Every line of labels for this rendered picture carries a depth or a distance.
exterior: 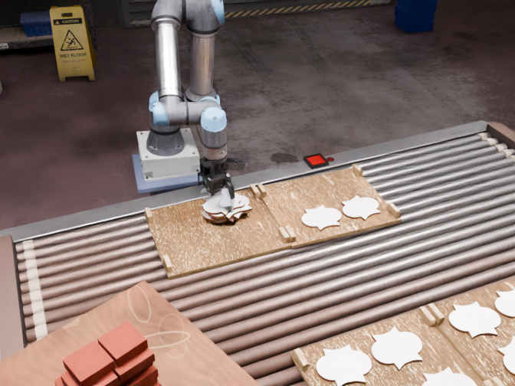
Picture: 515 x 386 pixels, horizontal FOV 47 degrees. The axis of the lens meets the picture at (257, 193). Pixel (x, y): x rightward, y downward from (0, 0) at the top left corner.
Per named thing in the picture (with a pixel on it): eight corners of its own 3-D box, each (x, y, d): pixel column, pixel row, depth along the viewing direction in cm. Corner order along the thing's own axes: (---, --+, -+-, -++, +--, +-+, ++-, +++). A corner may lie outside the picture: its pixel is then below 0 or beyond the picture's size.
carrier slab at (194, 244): (144, 215, 206) (143, 211, 205) (253, 191, 218) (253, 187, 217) (168, 280, 180) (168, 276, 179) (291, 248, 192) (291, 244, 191)
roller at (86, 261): (21, 280, 186) (18, 269, 183) (506, 155, 247) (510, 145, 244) (22, 290, 183) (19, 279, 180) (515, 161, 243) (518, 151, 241)
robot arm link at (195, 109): (186, 95, 191) (188, 110, 182) (220, 94, 193) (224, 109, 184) (186, 116, 195) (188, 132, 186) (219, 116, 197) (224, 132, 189)
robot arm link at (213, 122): (224, 104, 183) (227, 116, 176) (225, 135, 189) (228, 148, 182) (198, 106, 182) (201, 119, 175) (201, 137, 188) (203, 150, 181)
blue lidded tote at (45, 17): (24, 27, 581) (21, 11, 571) (66, 24, 589) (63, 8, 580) (22, 39, 556) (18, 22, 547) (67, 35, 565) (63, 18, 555)
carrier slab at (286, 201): (255, 191, 218) (255, 187, 217) (354, 170, 230) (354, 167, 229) (292, 249, 192) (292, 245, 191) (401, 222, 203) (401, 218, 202)
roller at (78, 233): (18, 251, 197) (14, 240, 195) (483, 139, 258) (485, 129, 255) (18, 260, 194) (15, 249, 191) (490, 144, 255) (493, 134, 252)
